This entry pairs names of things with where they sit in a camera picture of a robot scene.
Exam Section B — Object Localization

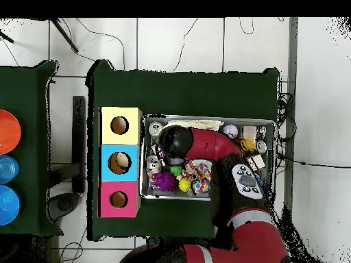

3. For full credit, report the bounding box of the yellow ball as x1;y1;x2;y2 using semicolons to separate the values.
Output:
178;177;193;193

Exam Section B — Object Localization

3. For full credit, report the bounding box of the wire mesh bin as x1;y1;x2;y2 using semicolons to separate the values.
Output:
139;114;276;203

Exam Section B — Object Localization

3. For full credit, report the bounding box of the crushed drink can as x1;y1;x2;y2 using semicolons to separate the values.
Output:
145;155;163;175

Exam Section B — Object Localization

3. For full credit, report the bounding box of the black cable with connector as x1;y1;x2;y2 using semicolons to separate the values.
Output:
276;153;351;168

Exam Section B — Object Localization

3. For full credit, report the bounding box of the wooden cube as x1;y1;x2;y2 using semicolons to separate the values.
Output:
242;125;258;140
245;153;266;172

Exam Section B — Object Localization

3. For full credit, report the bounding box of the cream cloth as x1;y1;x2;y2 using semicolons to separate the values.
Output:
164;118;224;132

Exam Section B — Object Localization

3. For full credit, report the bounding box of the black tripod leg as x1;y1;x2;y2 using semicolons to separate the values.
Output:
0;29;14;44
50;18;80;53

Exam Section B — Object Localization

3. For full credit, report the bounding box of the wooden box with three holes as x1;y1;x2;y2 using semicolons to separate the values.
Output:
97;105;143;219

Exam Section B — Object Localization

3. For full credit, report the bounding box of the white cloth with colourful dots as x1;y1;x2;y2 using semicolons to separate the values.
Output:
182;159;213;194

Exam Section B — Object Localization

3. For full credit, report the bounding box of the orange plush toy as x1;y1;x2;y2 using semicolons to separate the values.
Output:
240;137;257;152

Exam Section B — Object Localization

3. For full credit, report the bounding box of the large blue bowl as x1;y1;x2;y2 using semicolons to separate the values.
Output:
0;184;21;226

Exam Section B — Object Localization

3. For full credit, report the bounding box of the purple spiky ball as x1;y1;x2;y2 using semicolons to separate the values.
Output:
153;171;178;192

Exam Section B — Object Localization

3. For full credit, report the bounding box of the silver drink can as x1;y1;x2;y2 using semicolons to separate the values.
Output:
147;121;165;137

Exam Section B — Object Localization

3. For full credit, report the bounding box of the small blue bowl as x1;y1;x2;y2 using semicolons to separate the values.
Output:
0;154;20;185

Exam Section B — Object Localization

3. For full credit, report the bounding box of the orange bowl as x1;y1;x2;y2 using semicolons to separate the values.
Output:
0;109;22;155

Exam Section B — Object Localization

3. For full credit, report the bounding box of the dark green tablecloth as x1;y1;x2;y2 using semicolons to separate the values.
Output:
0;60;64;238
86;58;280;242

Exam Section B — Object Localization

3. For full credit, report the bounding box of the baseball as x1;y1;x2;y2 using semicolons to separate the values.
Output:
221;123;239;140

